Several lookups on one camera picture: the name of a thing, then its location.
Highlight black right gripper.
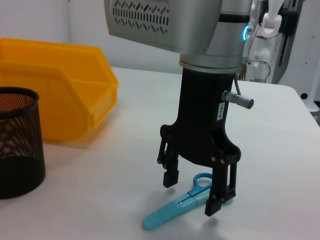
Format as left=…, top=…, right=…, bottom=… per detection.
left=156, top=66, right=243, bottom=217

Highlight blue scissors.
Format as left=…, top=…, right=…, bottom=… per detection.
left=141, top=171, right=237, bottom=230

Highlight black mesh pen holder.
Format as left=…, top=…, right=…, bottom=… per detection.
left=0, top=86, right=47, bottom=200

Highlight yellow plastic bin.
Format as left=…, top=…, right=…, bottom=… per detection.
left=0, top=37, right=120, bottom=148

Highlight grey background machine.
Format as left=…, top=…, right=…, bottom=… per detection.
left=271, top=0, right=320, bottom=113

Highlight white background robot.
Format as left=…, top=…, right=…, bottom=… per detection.
left=237, top=0, right=285, bottom=85

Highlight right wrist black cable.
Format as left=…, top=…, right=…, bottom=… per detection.
left=221, top=77, right=255, bottom=110

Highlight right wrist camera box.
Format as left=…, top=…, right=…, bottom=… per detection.
left=103, top=0, right=223, bottom=55

